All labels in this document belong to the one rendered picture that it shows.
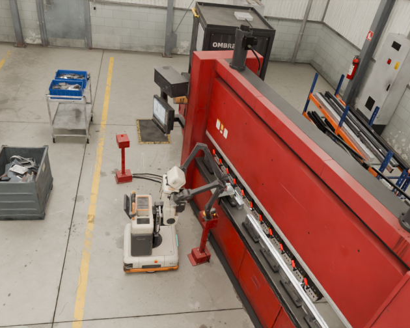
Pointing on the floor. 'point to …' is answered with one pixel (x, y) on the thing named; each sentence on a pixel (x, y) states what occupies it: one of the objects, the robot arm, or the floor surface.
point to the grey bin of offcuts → (20, 183)
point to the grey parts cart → (71, 112)
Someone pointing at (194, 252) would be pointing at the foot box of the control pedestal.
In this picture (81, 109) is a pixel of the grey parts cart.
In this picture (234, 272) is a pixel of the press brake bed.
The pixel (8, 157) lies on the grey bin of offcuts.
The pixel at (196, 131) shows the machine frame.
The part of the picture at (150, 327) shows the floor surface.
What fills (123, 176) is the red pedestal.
